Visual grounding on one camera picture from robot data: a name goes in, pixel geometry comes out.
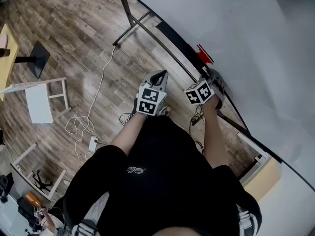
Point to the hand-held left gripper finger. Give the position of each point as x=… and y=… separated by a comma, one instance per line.
x=165, y=85
x=147, y=77

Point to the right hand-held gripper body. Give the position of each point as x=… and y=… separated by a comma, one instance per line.
x=199, y=93

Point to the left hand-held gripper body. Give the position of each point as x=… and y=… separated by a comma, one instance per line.
x=148, y=99

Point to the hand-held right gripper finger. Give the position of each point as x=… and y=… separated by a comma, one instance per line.
x=215, y=76

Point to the person's right forearm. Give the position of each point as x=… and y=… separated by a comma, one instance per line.
x=214, y=136

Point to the person's left forearm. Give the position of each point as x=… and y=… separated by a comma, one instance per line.
x=128, y=136

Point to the large whiteboard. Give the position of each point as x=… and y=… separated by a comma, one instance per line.
x=246, y=45

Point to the black thin metal pole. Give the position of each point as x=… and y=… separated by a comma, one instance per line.
x=125, y=34

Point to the person's shoe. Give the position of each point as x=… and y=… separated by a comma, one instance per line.
x=165, y=110

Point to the black power strip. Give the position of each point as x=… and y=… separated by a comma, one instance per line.
x=197, y=120

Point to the white power strip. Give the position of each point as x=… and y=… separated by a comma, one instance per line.
x=93, y=144

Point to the person's black shirt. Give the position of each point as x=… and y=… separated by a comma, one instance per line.
x=167, y=181

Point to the light wooden desk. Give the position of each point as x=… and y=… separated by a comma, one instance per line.
x=263, y=181

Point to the white wooden chair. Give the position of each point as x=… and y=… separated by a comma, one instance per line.
x=39, y=104

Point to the black office chair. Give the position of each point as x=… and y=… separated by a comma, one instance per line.
x=41, y=182

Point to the yellow wooden table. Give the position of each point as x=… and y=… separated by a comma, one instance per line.
x=7, y=67

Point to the black tumbler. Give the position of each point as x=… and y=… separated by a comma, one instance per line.
x=4, y=52

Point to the pink lid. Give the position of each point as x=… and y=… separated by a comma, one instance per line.
x=3, y=40

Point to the orange box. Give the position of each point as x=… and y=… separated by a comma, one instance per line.
x=33, y=198

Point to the grey desk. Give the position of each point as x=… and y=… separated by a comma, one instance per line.
x=19, y=183

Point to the black table pedestal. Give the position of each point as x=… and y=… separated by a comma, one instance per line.
x=37, y=58

